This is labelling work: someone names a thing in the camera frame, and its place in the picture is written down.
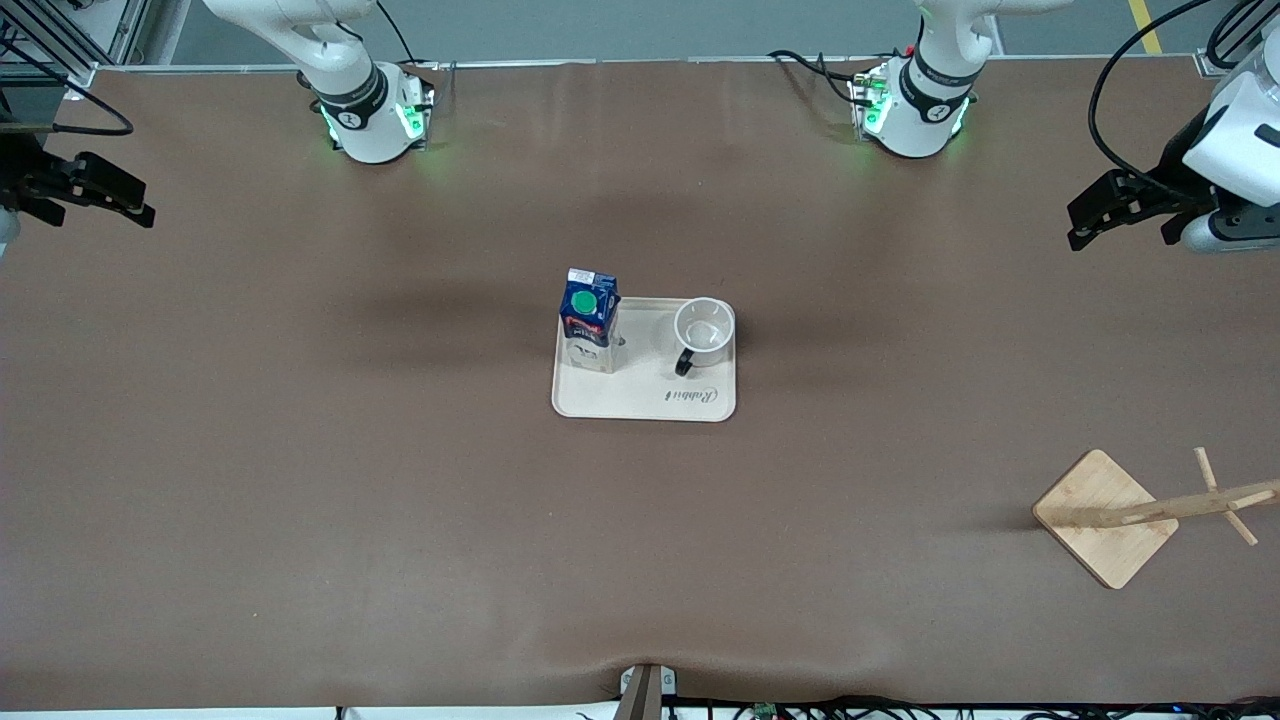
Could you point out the wooden cup rack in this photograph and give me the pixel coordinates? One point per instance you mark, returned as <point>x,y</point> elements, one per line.
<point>1100,540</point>

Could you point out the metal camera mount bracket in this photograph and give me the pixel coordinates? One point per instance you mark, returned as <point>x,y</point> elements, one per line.
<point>645,695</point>

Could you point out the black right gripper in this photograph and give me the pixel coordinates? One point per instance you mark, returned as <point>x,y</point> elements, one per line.
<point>22,172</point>

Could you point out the small green circuit board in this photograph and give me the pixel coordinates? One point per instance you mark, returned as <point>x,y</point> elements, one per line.
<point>766,711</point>

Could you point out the aluminium frame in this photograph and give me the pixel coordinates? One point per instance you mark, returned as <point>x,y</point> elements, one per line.
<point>135,30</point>

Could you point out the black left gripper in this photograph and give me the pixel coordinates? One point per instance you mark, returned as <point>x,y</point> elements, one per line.
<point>1166,186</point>

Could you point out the cream plastic tray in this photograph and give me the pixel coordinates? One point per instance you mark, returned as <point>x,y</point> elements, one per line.
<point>650,390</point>

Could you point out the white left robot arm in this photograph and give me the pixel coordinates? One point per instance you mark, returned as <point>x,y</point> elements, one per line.
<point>925,105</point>

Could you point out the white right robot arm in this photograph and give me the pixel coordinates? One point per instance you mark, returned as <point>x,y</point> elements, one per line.
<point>365,135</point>

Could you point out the blue white milk carton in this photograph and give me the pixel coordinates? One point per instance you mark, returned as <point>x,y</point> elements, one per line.
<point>588,325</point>

